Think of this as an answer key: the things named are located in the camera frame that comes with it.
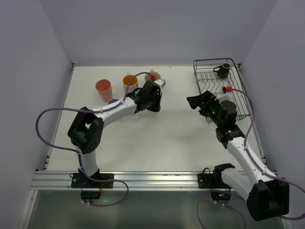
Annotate white patterned mug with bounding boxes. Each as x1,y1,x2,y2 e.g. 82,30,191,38
122,73,139,93

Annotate beige patterned mug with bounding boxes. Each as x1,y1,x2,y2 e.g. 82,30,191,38
144,69,161,82

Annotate black wire dish rack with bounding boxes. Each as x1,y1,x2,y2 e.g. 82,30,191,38
193,58,252,121

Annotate lavender cup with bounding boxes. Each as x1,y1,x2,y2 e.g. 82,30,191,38
108,99,118,104

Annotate black mug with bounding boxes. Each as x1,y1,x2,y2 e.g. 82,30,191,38
213,62,231,79

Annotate pink plastic cup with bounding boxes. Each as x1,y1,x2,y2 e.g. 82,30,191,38
95,79,113,103

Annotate clear glass cup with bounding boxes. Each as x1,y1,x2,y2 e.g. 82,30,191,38
132,113,141,121

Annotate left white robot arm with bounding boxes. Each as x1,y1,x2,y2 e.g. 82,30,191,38
68,79,166,181

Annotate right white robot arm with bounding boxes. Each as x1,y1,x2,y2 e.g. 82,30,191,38
187,91,289,221

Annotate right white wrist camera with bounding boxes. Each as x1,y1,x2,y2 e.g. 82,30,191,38
216,93,232,103

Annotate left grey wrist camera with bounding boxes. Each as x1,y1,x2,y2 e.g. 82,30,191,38
154,79,166,89

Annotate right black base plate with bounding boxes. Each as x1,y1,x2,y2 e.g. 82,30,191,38
197,163,235,189

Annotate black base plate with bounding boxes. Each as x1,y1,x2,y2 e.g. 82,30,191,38
197,163,235,189
70,172,114,188

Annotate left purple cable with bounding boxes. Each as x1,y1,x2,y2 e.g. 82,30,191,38
35,72,157,207

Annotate purple cable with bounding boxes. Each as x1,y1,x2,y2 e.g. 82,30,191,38
196,86,305,229
35,72,157,207

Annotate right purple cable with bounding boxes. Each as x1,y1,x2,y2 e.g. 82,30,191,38
196,86,305,229

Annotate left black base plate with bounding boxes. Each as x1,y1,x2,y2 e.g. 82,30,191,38
70,172,114,188

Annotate aluminium mounting rail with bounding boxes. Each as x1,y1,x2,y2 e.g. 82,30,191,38
30,169,253,191

